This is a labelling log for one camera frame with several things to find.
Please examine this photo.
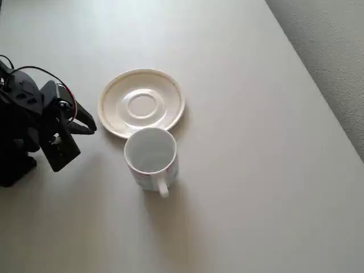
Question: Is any white ceramic mug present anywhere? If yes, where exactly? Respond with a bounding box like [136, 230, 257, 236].
[123, 127, 179, 198]

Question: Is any white saucer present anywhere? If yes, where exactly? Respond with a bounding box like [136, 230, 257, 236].
[97, 68, 186, 139]

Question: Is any red cable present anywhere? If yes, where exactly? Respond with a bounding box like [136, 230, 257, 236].
[11, 66, 78, 121]

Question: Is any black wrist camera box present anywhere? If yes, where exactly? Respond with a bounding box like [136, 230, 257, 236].
[39, 116, 81, 172]

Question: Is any black cable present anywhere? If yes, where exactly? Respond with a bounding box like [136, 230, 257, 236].
[0, 55, 15, 75]

